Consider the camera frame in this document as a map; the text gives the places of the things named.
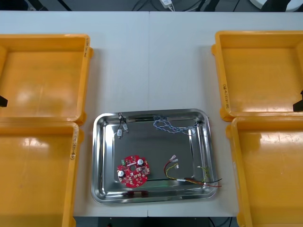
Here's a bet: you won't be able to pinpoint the red and green-yellow wire harness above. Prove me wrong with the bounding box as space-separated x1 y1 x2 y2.
164 154 223 188

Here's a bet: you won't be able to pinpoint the black floor cables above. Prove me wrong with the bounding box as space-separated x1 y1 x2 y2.
207 216 234 227

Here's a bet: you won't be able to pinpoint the blue-white twisted wire harness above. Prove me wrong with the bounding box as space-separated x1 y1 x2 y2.
152 115 205 136

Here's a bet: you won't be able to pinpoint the steel tray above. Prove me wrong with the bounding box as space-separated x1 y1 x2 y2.
91 108 219 205

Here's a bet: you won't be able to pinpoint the round red circuit board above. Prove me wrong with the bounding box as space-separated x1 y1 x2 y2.
116 154 152 188

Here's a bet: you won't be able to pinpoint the yellow-orange plastic bin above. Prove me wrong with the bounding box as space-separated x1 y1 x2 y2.
211 30 303 122
0 120 85 227
0 34 94 126
226 116 303 227

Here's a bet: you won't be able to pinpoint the white power adapter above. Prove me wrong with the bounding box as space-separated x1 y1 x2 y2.
159 0 176 11

